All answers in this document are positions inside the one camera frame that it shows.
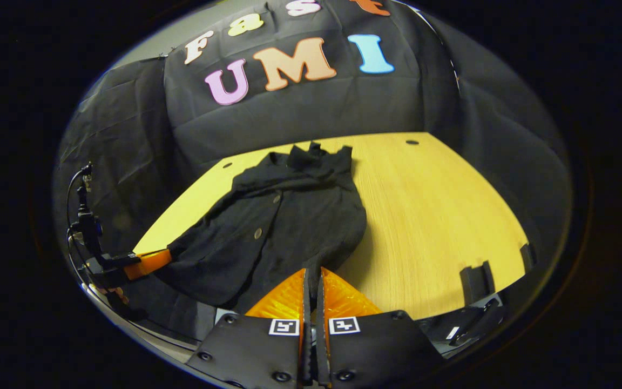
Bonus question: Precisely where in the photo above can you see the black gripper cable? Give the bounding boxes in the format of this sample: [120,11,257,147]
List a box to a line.
[65,164,93,271]

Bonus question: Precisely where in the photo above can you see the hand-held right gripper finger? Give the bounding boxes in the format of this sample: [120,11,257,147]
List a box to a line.
[316,267,448,387]
[186,268,313,387]

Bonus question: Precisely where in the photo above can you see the black table clamp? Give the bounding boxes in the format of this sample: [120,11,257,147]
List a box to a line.
[459,261,498,306]
[520,243,537,272]

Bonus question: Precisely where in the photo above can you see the plain black backdrop cloth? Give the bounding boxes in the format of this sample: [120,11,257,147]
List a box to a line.
[52,57,182,325]
[424,11,573,281]

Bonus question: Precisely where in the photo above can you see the black jacket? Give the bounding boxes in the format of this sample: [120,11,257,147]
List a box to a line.
[154,142,369,315]

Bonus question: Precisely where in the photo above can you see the dark object with white label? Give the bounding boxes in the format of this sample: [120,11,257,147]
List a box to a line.
[418,294,507,358]

